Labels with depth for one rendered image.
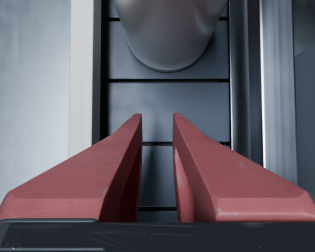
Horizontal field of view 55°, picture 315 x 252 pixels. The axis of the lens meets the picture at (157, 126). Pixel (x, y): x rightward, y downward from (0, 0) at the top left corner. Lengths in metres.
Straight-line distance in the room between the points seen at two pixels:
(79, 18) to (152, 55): 0.04
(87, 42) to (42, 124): 0.11
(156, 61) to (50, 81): 0.11
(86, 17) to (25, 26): 0.11
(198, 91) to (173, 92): 0.02
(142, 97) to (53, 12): 0.12
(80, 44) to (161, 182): 0.09
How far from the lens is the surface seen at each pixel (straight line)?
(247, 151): 0.19
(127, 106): 0.18
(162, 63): 0.17
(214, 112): 0.19
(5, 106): 0.26
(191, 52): 0.16
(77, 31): 0.16
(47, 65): 0.26
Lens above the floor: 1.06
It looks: 86 degrees down
